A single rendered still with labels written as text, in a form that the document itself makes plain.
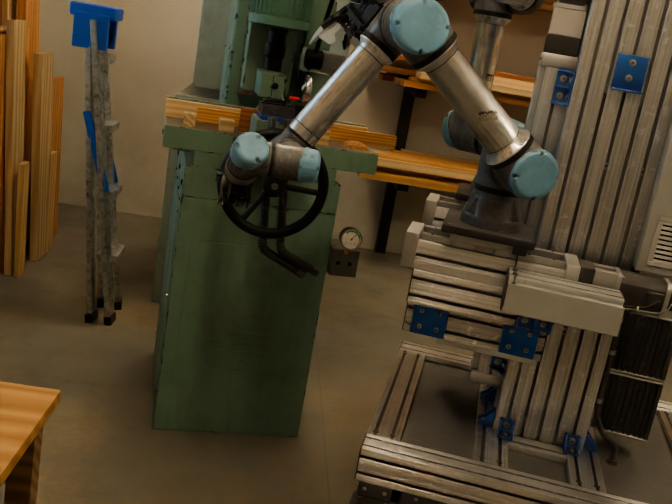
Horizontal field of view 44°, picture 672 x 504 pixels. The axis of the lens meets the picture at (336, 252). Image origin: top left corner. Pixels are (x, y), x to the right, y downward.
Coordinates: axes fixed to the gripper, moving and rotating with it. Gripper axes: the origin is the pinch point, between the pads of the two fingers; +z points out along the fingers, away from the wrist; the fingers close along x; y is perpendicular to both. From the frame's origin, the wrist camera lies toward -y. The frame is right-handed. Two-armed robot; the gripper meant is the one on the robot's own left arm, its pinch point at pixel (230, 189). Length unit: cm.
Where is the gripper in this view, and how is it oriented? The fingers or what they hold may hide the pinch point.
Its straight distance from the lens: 211.5
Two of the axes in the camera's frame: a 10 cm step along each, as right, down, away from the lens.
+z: -2.5, 2.4, 9.4
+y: -0.7, 9.6, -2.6
